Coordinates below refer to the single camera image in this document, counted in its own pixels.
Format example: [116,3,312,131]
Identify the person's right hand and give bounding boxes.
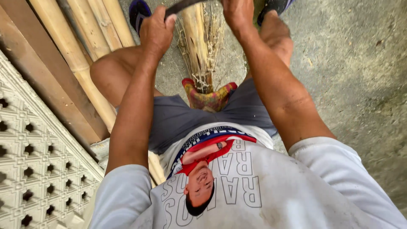
[221,0,255,36]

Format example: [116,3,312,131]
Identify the person's left hand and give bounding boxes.
[139,5,177,61]

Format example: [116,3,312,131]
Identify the dark metal blade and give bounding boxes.
[164,0,209,18]

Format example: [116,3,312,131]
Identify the dry bamboo fibre shavings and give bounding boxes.
[174,5,227,93]

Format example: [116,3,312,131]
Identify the blue black sandal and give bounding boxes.
[256,0,295,27]
[128,0,152,36]

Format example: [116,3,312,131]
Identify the person's right leg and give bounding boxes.
[244,10,294,81]

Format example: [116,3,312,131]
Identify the person's leg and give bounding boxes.
[90,45,164,109]
[244,10,294,81]

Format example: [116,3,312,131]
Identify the split bamboo pole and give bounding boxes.
[181,3,214,94]

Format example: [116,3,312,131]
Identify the red yellow patterned cloth pad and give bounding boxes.
[181,78,238,113]

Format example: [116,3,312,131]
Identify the grey shorts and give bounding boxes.
[116,78,278,155]

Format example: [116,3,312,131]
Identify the person's left leg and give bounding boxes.
[90,45,164,109]

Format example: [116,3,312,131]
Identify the thick long bamboo pole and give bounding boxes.
[29,0,166,188]

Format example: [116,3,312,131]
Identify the white printed t-shirt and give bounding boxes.
[89,122,407,229]

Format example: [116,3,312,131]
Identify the brown wooden plank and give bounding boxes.
[0,0,110,144]

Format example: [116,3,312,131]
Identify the ornate perforated concrete block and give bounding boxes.
[0,50,105,229]

